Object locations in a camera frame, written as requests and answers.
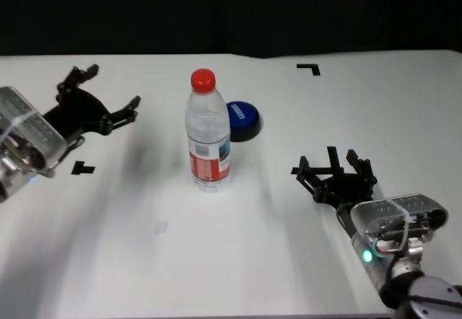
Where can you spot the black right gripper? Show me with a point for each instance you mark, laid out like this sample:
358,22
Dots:
346,192

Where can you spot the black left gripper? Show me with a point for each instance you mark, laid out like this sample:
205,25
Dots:
77,113

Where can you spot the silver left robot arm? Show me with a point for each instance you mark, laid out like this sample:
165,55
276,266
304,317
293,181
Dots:
11,185

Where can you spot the clear water bottle red cap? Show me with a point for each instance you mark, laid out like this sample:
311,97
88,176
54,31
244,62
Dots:
207,135

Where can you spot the black curtain backdrop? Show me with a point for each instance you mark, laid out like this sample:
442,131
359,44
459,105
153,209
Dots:
144,8

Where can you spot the blue black round lid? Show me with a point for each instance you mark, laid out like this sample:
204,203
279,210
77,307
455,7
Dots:
243,117

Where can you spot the translucent right wrist camera housing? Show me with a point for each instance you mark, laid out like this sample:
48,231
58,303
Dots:
397,212

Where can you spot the translucent wrist camera housing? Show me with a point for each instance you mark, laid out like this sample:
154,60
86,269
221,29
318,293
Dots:
397,212
36,127

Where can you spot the translucent left wrist camera housing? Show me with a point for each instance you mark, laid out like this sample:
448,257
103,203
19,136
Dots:
36,127

